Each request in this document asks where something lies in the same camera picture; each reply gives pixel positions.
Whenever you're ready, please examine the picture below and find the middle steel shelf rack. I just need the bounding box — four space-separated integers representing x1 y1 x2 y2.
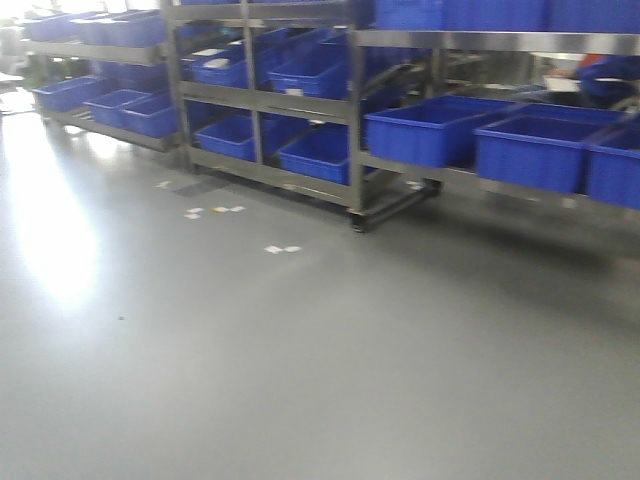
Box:
160 1 442 232

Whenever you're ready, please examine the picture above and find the right steel shelf rack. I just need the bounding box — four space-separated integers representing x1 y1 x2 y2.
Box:
352 29 639 213

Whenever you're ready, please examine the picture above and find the distant steel shelf rack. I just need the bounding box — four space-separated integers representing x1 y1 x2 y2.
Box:
23 9 182 152

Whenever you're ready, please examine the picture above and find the person in blue clothes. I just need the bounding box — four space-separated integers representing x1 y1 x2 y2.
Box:
547 54 639 109

